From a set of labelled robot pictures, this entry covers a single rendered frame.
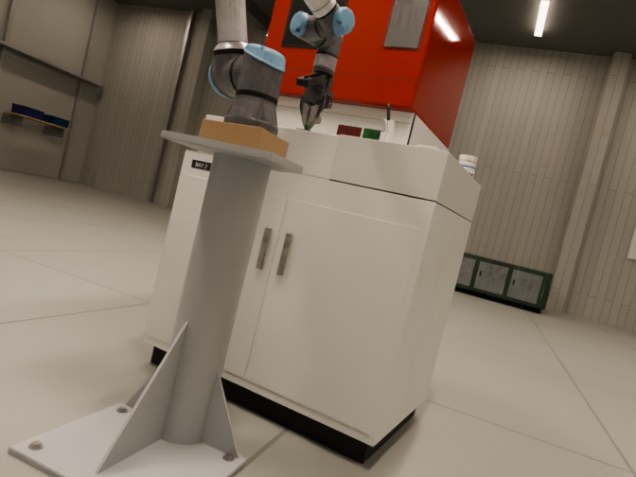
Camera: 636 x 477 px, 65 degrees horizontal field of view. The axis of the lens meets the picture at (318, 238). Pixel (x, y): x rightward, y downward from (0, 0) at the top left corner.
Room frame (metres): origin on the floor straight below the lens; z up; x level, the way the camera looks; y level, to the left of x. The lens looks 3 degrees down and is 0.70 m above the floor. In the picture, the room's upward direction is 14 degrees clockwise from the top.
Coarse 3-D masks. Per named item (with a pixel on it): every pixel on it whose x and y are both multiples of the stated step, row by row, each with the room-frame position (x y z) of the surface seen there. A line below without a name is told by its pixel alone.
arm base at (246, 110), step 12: (240, 96) 1.33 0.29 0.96; (252, 96) 1.32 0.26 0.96; (264, 96) 1.33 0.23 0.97; (240, 108) 1.31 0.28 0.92; (252, 108) 1.31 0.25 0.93; (264, 108) 1.32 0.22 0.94; (228, 120) 1.32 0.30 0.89; (240, 120) 1.30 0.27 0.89; (252, 120) 1.30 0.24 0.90; (264, 120) 1.32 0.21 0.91; (276, 120) 1.37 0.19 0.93; (276, 132) 1.37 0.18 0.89
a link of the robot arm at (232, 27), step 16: (224, 0) 1.40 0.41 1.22; (240, 0) 1.41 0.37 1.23; (224, 16) 1.41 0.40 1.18; (240, 16) 1.42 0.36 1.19; (224, 32) 1.42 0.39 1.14; (240, 32) 1.43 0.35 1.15; (224, 48) 1.41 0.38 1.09; (240, 48) 1.42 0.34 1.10; (224, 64) 1.42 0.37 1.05; (224, 80) 1.42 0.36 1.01; (224, 96) 1.48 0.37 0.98
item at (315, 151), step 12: (216, 120) 1.80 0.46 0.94; (288, 132) 1.66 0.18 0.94; (300, 132) 1.64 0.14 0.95; (312, 132) 1.62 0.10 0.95; (300, 144) 1.64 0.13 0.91; (312, 144) 1.61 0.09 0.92; (324, 144) 1.60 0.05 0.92; (336, 144) 1.58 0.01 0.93; (288, 156) 1.65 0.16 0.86; (300, 156) 1.63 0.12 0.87; (312, 156) 1.61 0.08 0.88; (324, 156) 1.59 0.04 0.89; (312, 168) 1.61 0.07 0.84; (324, 168) 1.59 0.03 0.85
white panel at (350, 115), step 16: (288, 112) 2.41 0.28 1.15; (336, 112) 2.30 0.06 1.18; (352, 112) 2.26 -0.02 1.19; (368, 112) 2.23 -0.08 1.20; (384, 112) 2.19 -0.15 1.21; (400, 112) 2.16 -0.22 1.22; (320, 128) 2.32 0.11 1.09; (336, 128) 2.29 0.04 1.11; (368, 128) 2.22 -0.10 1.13; (400, 128) 2.15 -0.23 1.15
